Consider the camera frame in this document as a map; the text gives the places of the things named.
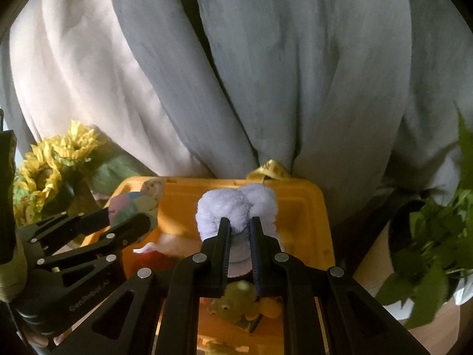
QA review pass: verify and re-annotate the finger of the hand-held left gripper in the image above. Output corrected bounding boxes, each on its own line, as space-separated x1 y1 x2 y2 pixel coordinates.
18 207 113 246
35 214 158 290

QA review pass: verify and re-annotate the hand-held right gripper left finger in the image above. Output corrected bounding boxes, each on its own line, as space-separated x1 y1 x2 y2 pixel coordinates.
52 216 233 355

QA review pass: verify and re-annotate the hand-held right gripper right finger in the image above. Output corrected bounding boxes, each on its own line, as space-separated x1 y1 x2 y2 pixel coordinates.
249 216 431 355

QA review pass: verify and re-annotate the pastel plush toy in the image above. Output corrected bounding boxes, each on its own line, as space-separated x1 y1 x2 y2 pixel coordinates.
107 178 167 228

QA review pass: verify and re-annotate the green frog plush toy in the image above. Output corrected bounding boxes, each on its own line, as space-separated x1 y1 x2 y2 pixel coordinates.
207 280 259 320

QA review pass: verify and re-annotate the orange basket with yellow handles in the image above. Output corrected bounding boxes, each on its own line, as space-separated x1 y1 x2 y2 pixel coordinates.
83 159 335 355

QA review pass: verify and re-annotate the lavender fluffy scrunchie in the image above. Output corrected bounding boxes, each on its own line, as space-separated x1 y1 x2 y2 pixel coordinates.
197 184 283 278

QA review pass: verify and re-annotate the person's left hand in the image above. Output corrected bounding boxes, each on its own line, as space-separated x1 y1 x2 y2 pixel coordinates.
27 332 61 349

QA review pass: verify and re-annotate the sunflower bouquet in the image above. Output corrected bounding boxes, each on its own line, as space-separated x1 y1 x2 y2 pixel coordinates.
13 120 148 226

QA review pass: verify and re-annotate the beige curtain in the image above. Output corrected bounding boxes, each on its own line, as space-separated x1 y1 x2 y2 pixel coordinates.
9 0 211 178

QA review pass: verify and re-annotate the green leafy plant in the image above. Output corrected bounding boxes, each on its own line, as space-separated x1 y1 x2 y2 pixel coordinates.
377 114 473 330

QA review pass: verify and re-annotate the grey curtain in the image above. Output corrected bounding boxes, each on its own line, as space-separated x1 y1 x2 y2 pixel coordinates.
0 0 473 230

